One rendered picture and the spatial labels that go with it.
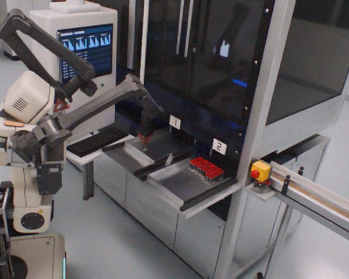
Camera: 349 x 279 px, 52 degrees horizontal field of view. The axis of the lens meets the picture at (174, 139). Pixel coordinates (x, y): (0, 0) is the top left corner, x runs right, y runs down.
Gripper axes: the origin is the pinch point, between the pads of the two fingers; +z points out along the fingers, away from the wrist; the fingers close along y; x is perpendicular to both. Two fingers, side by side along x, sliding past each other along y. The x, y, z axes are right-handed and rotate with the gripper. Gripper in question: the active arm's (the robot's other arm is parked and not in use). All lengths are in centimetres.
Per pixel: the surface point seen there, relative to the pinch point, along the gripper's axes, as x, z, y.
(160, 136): 2.5, 4.7, 19.8
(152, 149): -3.1, 4.3, 3.0
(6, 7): 414, 17, 213
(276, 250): -83, 41, 12
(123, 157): 4.2, 4.2, -14.1
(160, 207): -4, 57, 18
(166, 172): -22.3, 3.7, -11.2
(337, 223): -105, 2, 3
